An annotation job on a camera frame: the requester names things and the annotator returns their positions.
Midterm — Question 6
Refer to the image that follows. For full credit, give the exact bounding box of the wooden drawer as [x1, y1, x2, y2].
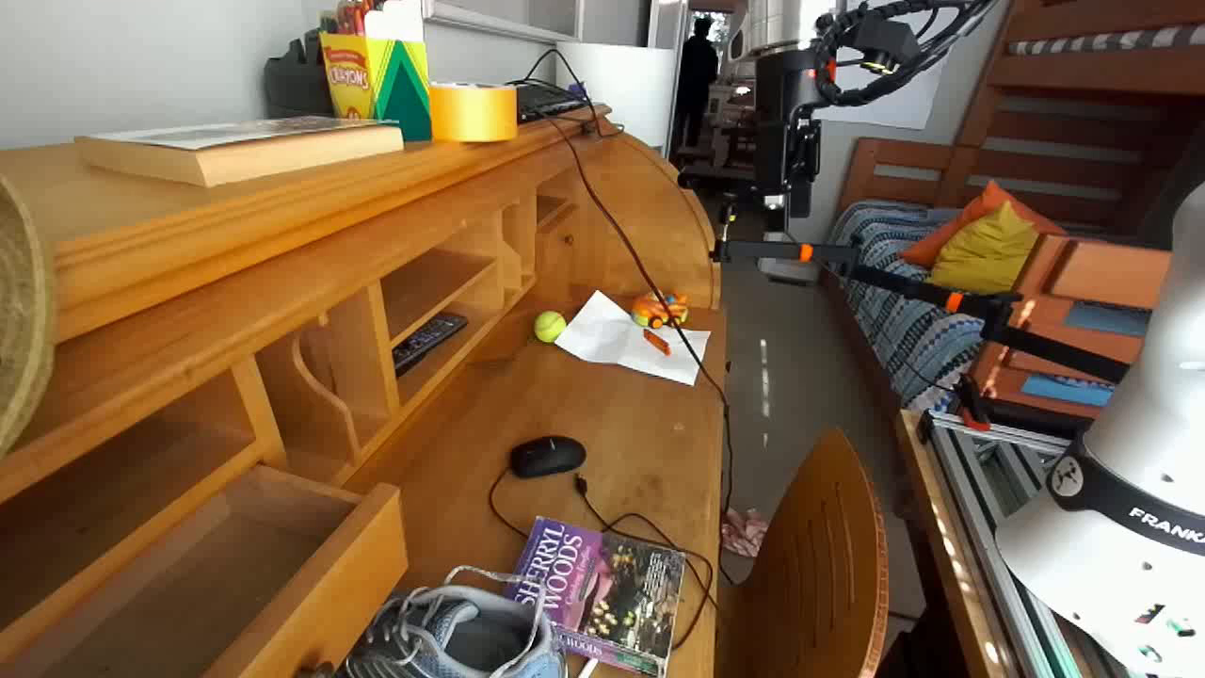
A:
[0, 464, 411, 678]

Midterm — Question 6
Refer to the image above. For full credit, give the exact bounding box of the person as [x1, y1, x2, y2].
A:
[669, 14, 722, 158]

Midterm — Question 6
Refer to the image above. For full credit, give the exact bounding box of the white cabinet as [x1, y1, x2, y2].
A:
[554, 0, 690, 153]

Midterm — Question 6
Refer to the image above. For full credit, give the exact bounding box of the orange pillow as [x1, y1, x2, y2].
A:
[898, 180, 1067, 270]

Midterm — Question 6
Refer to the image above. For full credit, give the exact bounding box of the orange toy car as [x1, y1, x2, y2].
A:
[630, 289, 691, 331]

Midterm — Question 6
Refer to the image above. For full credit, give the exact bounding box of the striped blue blanket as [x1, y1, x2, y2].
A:
[827, 199, 991, 416]

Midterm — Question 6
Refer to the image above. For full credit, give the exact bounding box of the yellow pillow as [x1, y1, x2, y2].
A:
[926, 200, 1042, 296]

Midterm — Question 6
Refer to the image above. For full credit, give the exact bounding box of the wooden bunk bed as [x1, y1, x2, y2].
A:
[817, 0, 1205, 436]

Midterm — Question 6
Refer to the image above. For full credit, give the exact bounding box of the white paper sheet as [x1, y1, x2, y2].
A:
[553, 289, 713, 388]

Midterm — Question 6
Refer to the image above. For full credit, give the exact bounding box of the yellow tape roll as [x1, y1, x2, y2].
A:
[428, 82, 520, 144]

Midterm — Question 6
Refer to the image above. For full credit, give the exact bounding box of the stack of brown boxes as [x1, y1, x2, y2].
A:
[968, 234, 1174, 436]

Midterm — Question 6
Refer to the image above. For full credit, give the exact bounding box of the red black clamp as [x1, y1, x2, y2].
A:
[954, 375, 991, 434]

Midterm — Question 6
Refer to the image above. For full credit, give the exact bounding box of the yellow green crayon box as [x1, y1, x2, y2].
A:
[317, 8, 433, 143]

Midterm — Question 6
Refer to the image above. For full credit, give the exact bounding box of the black remote control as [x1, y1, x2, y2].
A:
[392, 313, 470, 379]

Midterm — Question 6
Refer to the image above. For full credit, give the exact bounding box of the black computer mouse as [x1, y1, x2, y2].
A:
[508, 435, 588, 480]

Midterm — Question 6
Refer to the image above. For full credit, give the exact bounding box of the wooden roll-top desk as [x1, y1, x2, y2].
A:
[0, 104, 731, 678]

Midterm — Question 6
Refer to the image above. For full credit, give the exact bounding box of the pink cloth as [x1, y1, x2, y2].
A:
[719, 506, 769, 559]

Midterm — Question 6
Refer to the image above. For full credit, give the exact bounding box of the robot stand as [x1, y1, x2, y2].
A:
[894, 408, 1135, 678]

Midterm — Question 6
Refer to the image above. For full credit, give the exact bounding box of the wooden chair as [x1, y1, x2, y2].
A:
[714, 426, 892, 678]

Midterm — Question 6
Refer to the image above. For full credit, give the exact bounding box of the dark grey desk organizer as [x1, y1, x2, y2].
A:
[263, 28, 332, 120]

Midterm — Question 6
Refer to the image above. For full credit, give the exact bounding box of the purple paperback book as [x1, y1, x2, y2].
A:
[503, 515, 689, 678]

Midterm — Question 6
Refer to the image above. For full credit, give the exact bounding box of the large hardcover book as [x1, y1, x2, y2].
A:
[74, 115, 406, 188]

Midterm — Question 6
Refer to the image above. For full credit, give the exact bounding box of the grey sneaker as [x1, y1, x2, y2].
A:
[331, 564, 568, 678]

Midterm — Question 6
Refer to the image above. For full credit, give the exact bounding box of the woven straw hat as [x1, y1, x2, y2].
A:
[0, 173, 56, 462]

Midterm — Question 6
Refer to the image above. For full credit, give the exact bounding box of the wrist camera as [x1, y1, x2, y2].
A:
[850, 17, 924, 78]

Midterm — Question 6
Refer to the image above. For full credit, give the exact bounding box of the white wall poster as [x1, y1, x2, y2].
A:
[817, 0, 948, 132]

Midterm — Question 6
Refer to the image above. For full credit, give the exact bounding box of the white wall shelf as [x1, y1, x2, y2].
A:
[422, 0, 586, 45]

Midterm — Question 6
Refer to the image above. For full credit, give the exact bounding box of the black mouse cable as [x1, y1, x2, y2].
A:
[487, 465, 722, 653]

